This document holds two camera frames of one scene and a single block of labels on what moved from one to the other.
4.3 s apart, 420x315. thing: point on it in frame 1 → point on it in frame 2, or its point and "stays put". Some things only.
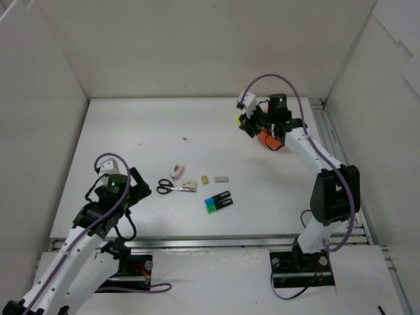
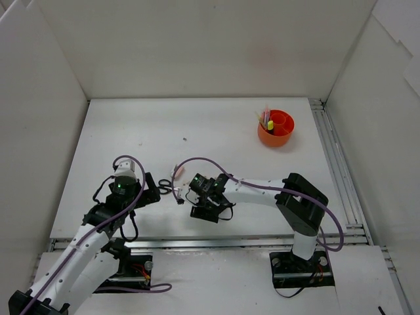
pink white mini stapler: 177,170 stays put
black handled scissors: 166,186 stays put
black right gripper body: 247,121 → 199,199
